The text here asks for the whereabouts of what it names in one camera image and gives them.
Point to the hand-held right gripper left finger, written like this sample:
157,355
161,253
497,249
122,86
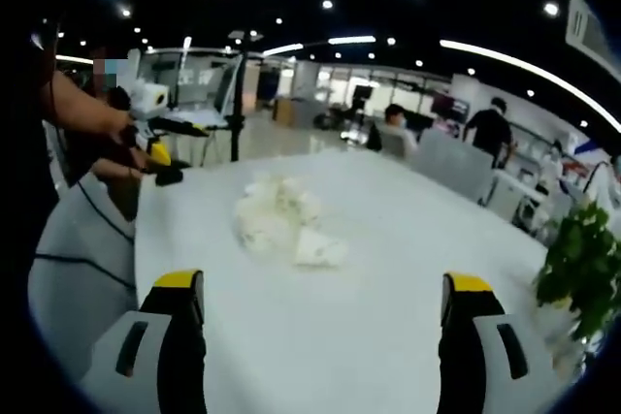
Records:
182,360

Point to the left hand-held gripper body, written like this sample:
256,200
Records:
148,101

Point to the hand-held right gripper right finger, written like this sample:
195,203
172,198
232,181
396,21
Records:
461,360

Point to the person's left hand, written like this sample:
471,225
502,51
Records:
127,140

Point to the black tripod stand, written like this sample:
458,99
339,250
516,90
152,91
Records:
238,104

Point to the brown cardboard box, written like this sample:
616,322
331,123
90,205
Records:
283,109

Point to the crumpled white patterned sheet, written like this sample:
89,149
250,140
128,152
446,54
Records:
271,220

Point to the grey chair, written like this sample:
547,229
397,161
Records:
456,167
82,278

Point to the person's dark clothing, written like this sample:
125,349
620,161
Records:
22,142

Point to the white table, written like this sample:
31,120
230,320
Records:
315,336

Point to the green potted plant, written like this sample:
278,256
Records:
582,259

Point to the white machine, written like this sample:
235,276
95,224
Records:
516,196

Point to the white ceiling air vent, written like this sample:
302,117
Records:
587,28

